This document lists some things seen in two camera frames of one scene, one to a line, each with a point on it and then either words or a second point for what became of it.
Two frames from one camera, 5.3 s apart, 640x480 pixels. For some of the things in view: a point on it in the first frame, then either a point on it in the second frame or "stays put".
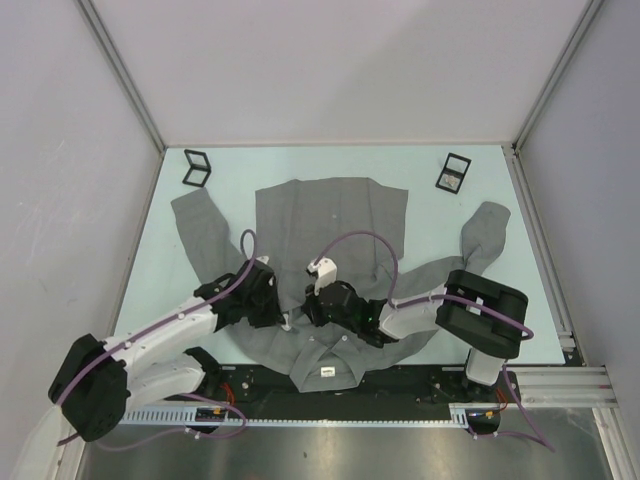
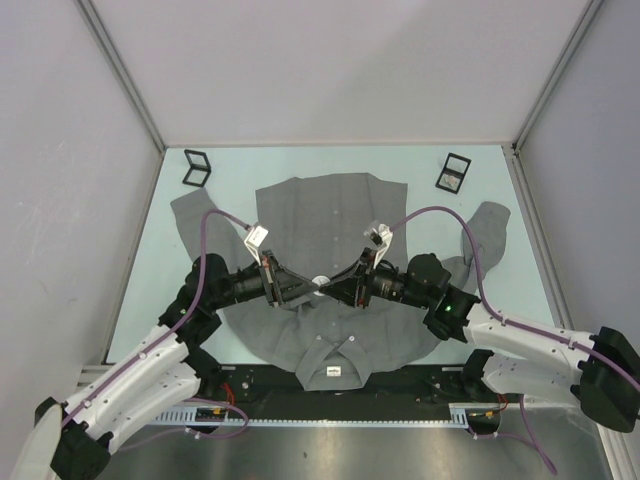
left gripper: (274, 316) -> (280, 284)
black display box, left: (199, 170) stays put
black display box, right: (453, 173) stays put
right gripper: (311, 308) -> (343, 287)
